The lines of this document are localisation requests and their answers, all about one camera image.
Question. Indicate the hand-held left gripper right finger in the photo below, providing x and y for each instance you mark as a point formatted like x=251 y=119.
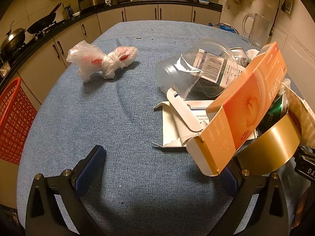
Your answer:
x=231 y=180

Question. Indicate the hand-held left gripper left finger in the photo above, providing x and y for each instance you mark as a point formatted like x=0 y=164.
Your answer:
x=89 y=169

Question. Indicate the white cardboard box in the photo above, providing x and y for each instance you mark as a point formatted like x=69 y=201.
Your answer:
x=172 y=125

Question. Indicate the orange cardboard box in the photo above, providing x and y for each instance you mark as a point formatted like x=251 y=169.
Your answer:
x=246 y=98

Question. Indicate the red plastic basket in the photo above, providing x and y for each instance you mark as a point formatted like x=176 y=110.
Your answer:
x=14 y=118

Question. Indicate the white plastic bag red contents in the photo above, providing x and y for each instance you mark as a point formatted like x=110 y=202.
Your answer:
x=86 y=59

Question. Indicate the clear plastic container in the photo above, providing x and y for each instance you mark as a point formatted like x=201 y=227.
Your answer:
x=177 y=73

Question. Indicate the person's right hand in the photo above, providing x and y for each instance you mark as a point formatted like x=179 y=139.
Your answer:
x=302 y=207

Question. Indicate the brown packing tape roll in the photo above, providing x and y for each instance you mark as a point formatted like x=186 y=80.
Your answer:
x=268 y=147

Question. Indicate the brown cardboard packaging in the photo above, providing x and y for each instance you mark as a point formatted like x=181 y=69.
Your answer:
x=302 y=113

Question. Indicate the green drink can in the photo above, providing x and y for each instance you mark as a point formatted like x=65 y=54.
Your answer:
x=275 y=113

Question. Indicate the blue tablecloth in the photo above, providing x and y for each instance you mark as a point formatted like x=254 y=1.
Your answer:
x=137 y=118

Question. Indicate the white and blue medicine box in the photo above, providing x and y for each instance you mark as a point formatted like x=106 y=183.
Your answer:
x=214 y=67

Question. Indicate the crumpled white tissue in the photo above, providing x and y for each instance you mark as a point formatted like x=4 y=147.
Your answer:
x=253 y=55

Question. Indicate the clear glass pitcher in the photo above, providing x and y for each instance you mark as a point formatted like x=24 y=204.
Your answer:
x=260 y=29

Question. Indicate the gas stove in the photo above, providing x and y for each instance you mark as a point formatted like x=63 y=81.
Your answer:
x=48 y=30

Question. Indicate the wok with metal lid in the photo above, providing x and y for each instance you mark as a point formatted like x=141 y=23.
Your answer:
x=13 y=40

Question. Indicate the yellow and blue bag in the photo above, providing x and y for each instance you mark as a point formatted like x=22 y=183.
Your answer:
x=222 y=27

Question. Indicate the black frying pan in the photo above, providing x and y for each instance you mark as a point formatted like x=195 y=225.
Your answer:
x=41 y=23

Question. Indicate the steel kettle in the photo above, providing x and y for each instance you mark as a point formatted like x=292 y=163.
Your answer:
x=68 y=12

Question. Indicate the beige lower cabinets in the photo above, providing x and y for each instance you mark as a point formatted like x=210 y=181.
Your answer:
x=147 y=13

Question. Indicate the metal storage box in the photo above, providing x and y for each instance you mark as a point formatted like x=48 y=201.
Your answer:
x=91 y=1

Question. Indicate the black kitchen countertop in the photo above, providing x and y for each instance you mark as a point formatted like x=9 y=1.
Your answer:
x=137 y=3

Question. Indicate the wall socket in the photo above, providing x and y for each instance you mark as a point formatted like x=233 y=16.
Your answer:
x=286 y=7

